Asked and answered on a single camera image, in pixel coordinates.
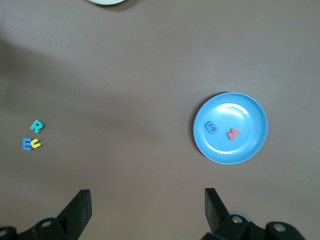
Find blue letter E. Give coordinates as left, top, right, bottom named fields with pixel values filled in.
left=21, top=136, right=33, bottom=151

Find blue plate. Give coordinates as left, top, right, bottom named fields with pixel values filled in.
left=192, top=92, right=270, bottom=166

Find brown table cover sheet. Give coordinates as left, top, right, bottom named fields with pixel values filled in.
left=0, top=0, right=320, bottom=240

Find beige plate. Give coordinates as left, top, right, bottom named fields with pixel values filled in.
left=87, top=0, right=126, bottom=6

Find blue letter g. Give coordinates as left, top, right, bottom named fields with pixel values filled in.
left=204, top=121, right=218, bottom=135

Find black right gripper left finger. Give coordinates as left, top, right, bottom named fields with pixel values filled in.
left=0, top=189, right=92, bottom=240

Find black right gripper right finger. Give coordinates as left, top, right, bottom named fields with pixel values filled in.
left=201, top=187, right=307, bottom=240

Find teal letter R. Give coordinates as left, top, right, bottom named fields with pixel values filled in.
left=30, top=119, right=45, bottom=134

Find red letter w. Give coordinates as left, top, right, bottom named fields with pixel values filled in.
left=226, top=128, right=242, bottom=142

